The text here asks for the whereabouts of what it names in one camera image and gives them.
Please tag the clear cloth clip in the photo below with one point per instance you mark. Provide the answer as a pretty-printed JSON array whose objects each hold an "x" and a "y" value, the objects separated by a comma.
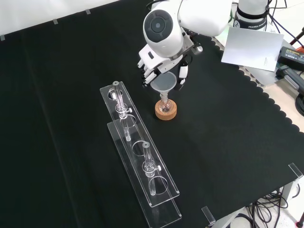
[
  {"x": 295, "y": 169},
  {"x": 208, "y": 214}
]

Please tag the clear plastic funnel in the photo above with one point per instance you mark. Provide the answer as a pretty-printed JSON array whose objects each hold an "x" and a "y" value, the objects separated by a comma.
[{"x": 164, "y": 82}]

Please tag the clear acrylic funnel stand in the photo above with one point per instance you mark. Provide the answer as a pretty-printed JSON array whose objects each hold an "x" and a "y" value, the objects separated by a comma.
[{"x": 140, "y": 166}]

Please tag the red and black tripod leg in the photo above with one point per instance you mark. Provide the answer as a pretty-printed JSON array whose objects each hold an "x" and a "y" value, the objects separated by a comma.
[{"x": 297, "y": 38}]

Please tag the black bench cloth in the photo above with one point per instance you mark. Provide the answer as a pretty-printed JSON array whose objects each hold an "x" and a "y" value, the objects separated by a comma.
[{"x": 213, "y": 123}]

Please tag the white metal frame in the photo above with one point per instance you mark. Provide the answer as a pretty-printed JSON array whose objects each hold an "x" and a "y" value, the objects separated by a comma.
[{"x": 291, "y": 190}]

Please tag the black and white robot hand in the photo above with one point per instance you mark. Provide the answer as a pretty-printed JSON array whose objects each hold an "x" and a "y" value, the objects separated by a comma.
[{"x": 152, "y": 61}]

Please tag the black power adapter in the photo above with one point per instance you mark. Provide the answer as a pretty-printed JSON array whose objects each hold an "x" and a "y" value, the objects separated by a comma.
[{"x": 291, "y": 55}]

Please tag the grey tape piece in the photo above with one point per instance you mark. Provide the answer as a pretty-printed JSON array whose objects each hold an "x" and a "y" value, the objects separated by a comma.
[
  {"x": 2, "y": 38},
  {"x": 88, "y": 11},
  {"x": 55, "y": 21}
]

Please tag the pale grey board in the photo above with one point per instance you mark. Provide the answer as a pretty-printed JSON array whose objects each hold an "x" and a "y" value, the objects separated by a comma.
[{"x": 251, "y": 47}]

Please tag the round-bottom glass flask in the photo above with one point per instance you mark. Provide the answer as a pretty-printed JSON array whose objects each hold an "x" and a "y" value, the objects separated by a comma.
[{"x": 165, "y": 107}]

